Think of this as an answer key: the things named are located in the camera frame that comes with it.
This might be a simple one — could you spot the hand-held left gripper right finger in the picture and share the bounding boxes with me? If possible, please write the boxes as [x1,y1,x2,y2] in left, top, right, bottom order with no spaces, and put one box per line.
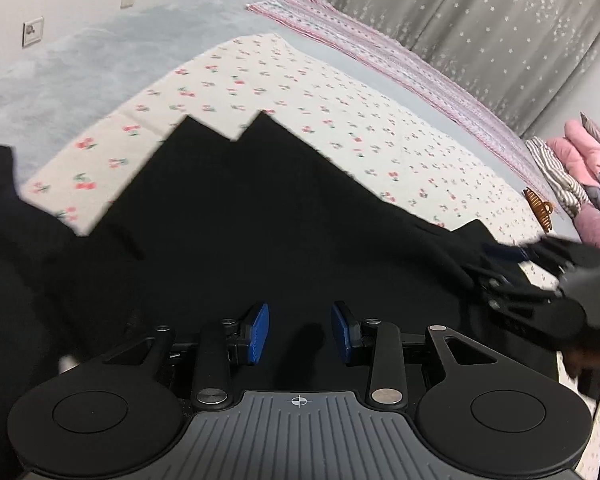
[331,301,502,407]

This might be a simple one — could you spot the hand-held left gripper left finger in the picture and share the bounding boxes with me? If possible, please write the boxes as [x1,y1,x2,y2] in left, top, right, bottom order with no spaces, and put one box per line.
[101,302,271,408]

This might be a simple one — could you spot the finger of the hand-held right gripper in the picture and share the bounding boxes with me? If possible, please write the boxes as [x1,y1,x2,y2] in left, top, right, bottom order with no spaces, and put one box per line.
[482,237,600,276]
[472,270,556,311]

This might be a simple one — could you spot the black pants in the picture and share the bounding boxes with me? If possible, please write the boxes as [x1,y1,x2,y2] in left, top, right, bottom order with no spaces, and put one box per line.
[0,110,600,480]

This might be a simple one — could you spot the brown hair claw clip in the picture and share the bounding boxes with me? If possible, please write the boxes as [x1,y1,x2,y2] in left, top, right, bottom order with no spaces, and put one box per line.
[522,187,557,235]

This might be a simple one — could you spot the striped folded cloth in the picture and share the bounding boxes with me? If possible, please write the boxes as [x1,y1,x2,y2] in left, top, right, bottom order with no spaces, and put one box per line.
[525,136,591,218]

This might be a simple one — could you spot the pink padded garment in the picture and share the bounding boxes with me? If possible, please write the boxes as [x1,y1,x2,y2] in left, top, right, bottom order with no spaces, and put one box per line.
[547,120,600,186]

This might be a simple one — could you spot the cherry print bed sheet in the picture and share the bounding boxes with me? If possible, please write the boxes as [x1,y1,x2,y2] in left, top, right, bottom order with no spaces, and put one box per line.
[20,32,600,480]

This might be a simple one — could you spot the grey star print curtain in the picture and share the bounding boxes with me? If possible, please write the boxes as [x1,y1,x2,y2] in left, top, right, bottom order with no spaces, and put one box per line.
[320,0,600,136]

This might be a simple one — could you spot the pink striped blanket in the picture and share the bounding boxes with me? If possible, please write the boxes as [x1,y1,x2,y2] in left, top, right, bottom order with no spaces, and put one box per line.
[247,0,556,201]

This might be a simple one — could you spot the white wall socket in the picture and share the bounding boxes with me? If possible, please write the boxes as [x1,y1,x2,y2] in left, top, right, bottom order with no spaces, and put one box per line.
[22,16,45,48]

